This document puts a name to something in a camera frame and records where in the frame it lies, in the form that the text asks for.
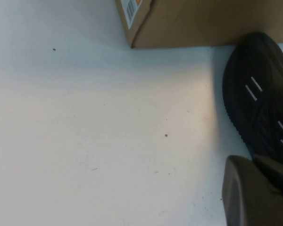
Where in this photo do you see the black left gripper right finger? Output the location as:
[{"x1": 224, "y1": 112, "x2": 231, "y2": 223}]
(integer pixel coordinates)
[{"x1": 252, "y1": 154, "x2": 283, "y2": 189}]

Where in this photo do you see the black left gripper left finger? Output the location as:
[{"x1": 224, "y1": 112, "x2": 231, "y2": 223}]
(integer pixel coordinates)
[{"x1": 221, "y1": 154, "x2": 283, "y2": 226}]

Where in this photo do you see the black knit sneaker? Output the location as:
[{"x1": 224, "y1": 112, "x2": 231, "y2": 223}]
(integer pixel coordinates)
[{"x1": 222, "y1": 31, "x2": 283, "y2": 163}]

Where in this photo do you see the brown cardboard shoe box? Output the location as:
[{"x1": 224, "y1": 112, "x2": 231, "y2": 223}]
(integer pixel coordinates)
[{"x1": 115, "y1": 0, "x2": 283, "y2": 49}]

